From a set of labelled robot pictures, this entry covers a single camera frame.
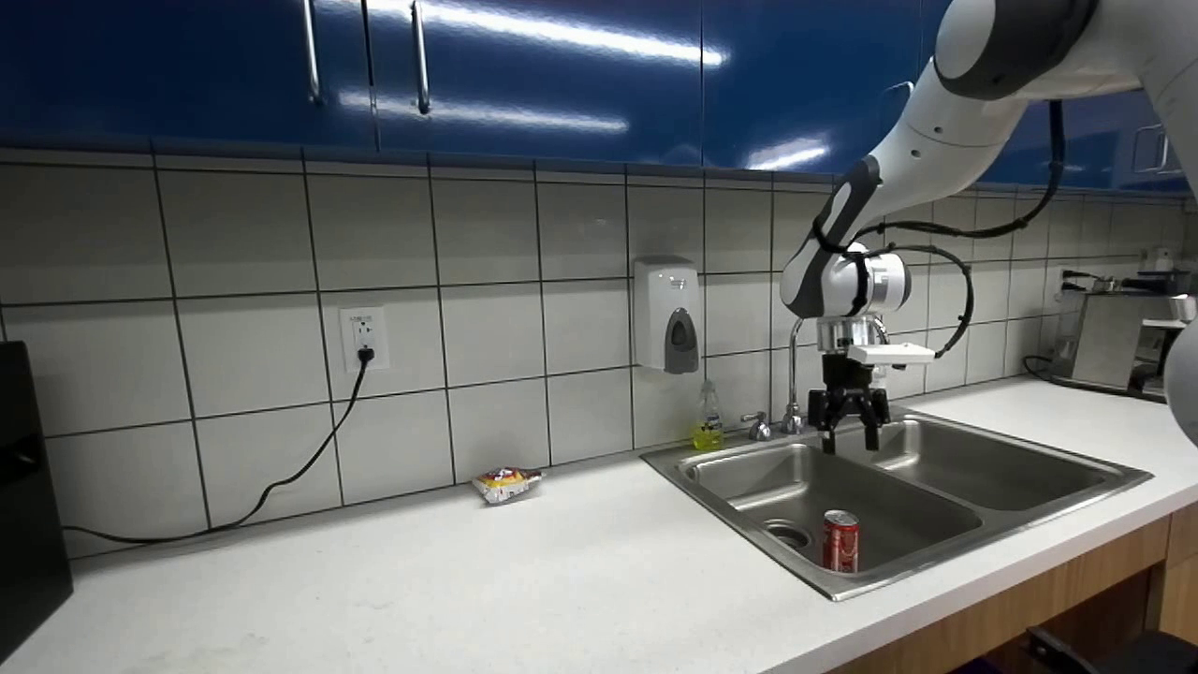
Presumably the yellow-green dish soap bottle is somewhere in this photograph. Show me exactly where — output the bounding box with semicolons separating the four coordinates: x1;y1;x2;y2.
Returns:
684;398;735;457

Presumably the red soda can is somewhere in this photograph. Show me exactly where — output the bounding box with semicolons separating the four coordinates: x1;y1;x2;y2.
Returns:
818;507;866;578

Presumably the white wall power outlet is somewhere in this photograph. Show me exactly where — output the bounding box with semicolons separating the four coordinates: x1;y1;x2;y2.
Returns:
338;302;393;374

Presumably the crumpled snack bag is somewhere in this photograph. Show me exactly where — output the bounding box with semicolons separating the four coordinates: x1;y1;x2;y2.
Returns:
468;465;549;508

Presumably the black power cable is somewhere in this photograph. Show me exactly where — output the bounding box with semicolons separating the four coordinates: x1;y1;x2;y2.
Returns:
61;347;377;551

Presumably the wooden base cabinet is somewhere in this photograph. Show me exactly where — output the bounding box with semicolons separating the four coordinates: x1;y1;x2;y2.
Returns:
828;503;1198;674

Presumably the black low equipment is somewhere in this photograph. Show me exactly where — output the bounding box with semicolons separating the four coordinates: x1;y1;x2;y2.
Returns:
1026;623;1198;674

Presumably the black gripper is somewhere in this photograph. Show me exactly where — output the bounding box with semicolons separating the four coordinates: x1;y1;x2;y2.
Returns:
804;351;894;457

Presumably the stainless steel double sink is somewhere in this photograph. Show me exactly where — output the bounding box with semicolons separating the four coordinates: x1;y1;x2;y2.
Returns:
642;410;1152;606

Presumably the silver cabinet door handle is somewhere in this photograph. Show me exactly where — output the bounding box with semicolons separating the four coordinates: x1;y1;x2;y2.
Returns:
300;0;326;108
408;0;433;120

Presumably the black box appliance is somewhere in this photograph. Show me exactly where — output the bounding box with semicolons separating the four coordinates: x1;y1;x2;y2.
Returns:
0;340;75;664

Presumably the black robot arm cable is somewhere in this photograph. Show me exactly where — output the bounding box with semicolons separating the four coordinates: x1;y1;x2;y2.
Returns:
809;99;1072;362

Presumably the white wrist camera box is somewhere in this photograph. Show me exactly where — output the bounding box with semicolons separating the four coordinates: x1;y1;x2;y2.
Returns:
857;340;940;372

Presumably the silver coffee machine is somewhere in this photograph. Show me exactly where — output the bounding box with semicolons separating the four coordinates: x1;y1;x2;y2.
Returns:
1052;261;1189;405

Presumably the white wall soap dispenser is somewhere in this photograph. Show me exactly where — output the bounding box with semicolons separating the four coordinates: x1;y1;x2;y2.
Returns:
628;256;703;380

